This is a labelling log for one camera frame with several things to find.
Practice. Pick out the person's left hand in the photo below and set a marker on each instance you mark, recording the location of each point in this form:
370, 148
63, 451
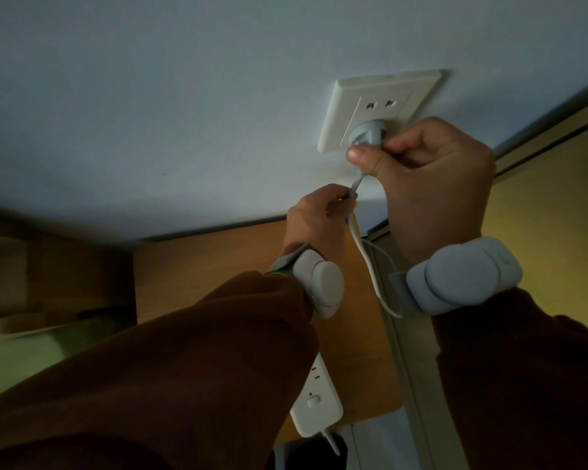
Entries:
318, 225

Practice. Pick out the person's right hand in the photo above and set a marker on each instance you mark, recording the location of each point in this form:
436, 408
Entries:
436, 190

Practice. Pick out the white wall socket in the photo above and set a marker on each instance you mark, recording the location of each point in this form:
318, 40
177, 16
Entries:
340, 117

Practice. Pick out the white power strip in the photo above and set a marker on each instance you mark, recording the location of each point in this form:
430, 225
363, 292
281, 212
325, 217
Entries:
318, 416

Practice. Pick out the person's left forearm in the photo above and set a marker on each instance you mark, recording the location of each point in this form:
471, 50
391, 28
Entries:
152, 376

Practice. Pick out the person's right forearm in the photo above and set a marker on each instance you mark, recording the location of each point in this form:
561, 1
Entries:
519, 386

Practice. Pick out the person's right leg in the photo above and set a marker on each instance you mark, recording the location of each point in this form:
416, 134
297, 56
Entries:
304, 455

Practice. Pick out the white left wrist tracker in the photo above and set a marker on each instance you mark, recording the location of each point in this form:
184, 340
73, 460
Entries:
323, 283

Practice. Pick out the white wrist tracker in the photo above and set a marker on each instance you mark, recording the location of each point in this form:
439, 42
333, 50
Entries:
460, 278
323, 283

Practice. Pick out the white right wrist tracker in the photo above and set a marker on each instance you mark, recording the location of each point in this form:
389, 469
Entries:
460, 278

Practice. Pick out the small wooden bedside table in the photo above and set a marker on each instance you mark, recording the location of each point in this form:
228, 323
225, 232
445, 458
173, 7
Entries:
201, 269

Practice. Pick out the beige wardrobe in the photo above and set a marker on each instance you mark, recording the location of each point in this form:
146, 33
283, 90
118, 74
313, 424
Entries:
558, 230

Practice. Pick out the green bed sheet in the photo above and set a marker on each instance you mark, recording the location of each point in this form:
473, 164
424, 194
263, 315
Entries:
29, 357

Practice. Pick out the wooden bed frame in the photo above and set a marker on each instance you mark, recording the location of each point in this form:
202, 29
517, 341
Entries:
10, 278

